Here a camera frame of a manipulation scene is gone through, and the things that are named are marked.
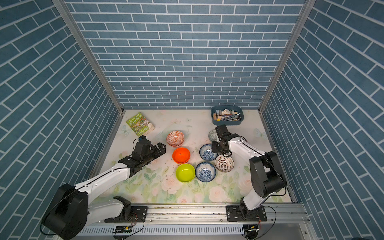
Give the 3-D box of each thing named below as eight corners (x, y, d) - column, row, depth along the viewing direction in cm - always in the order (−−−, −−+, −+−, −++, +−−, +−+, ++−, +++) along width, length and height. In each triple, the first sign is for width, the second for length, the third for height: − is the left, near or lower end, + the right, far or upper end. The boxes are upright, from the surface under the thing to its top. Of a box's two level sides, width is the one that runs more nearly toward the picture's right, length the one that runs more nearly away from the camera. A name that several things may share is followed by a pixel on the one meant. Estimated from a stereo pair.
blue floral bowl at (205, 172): (195, 182, 86) (195, 179, 82) (195, 165, 92) (195, 162, 89) (216, 182, 86) (216, 179, 82) (214, 165, 92) (215, 162, 89)
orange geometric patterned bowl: (165, 146, 101) (163, 141, 96) (172, 133, 107) (171, 128, 103) (178, 151, 98) (177, 146, 94) (185, 138, 105) (185, 133, 101)
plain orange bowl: (170, 161, 94) (169, 158, 91) (177, 148, 100) (177, 145, 97) (185, 167, 91) (185, 164, 88) (192, 153, 97) (192, 150, 94)
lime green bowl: (175, 183, 85) (174, 180, 82) (177, 166, 92) (176, 163, 88) (195, 183, 85) (194, 180, 82) (195, 166, 92) (195, 163, 89)
